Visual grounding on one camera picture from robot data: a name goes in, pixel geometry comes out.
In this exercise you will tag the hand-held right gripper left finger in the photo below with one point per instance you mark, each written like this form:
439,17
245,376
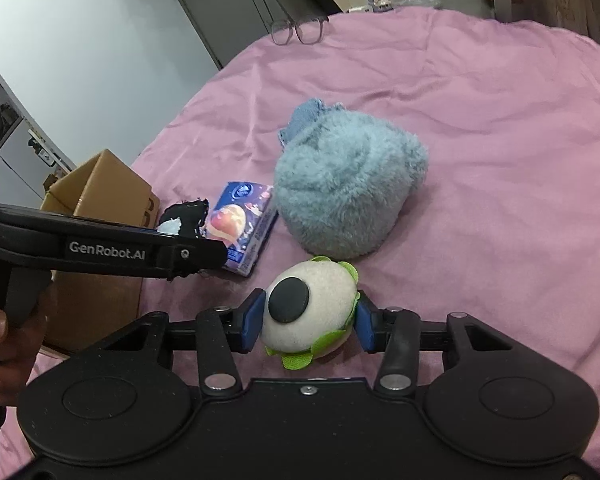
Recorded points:
252,321

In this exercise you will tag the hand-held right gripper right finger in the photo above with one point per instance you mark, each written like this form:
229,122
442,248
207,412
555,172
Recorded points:
366,322

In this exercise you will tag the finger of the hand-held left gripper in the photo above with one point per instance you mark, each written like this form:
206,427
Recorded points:
200,256

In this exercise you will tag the black and white plush toy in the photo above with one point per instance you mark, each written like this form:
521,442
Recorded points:
190,217

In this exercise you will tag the white green eyeball plush toy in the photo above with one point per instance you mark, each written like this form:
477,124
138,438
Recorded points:
320,300

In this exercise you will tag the person's left hand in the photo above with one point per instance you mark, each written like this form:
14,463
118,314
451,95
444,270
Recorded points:
22,360

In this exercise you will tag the blue printed tissue packet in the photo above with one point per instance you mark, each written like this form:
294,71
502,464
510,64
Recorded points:
242,232

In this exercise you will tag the brown cardboard box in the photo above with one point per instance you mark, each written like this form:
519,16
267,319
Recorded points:
112,185

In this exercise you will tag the fluffy light blue plush toy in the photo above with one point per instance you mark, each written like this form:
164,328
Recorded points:
345,190

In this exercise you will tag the pink blanket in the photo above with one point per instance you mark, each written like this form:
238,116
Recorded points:
480,160

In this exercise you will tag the grey-framed eyeglasses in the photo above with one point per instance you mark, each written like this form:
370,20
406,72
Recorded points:
300,27

